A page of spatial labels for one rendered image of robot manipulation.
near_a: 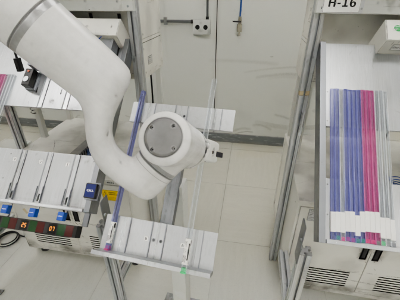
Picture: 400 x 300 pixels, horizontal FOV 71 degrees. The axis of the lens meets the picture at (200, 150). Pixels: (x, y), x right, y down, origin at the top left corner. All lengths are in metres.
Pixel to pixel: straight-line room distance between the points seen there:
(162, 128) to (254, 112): 2.42
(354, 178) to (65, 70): 0.86
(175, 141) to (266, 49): 2.29
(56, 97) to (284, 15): 1.94
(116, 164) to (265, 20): 2.30
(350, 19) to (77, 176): 1.21
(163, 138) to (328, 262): 1.23
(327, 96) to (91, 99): 0.85
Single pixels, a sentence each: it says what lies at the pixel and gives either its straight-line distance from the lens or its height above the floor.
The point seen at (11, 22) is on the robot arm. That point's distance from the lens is 0.43.
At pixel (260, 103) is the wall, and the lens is 2.78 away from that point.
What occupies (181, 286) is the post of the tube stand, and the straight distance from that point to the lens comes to 1.28.
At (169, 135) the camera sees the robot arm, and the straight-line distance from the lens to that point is 0.42.
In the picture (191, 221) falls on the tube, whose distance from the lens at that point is 0.71.
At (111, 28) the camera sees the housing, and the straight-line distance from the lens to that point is 1.25.
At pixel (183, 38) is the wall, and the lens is 2.71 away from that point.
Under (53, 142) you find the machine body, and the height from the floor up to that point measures 0.62.
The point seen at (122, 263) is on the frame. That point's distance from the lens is 1.39.
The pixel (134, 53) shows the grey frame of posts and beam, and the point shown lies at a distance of 1.28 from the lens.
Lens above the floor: 1.38
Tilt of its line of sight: 30 degrees down
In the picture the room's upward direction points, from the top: straight up
